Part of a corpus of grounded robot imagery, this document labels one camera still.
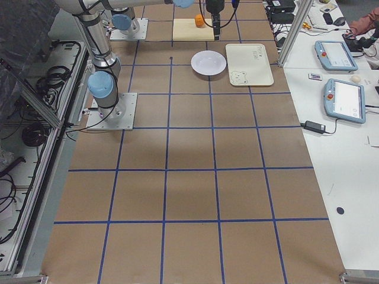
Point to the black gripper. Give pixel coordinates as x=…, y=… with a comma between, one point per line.
x=214, y=6

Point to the orange fruit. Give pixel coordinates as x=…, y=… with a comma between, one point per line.
x=199, y=21

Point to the white round plate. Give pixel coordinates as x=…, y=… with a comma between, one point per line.
x=208, y=63

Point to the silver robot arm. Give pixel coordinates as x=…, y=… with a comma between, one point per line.
x=103, y=83
x=129, y=13

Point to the cream bear tray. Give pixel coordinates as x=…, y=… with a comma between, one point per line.
x=248, y=65

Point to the wooden cutting board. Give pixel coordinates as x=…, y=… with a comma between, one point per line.
x=186, y=30

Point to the brass cylinder tool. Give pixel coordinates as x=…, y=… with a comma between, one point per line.
x=306, y=26

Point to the small printed card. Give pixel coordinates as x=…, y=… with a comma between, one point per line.
x=313, y=76

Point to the far blue teach pendant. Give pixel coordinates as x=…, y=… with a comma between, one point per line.
x=335, y=56

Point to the blue teach pendant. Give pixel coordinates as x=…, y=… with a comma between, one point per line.
x=335, y=56
x=344, y=100

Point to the black computer mouse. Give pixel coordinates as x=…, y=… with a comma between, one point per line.
x=339, y=21

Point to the black power adapter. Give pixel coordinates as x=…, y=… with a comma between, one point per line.
x=313, y=127

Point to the near blue teach pendant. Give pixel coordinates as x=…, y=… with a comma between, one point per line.
x=344, y=100

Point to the white egg-shaped object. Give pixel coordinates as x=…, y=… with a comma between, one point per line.
x=355, y=79

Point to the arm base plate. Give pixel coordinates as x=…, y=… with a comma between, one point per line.
x=119, y=118
x=125, y=29

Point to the aluminium frame post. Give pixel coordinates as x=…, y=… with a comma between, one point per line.
x=299, y=18

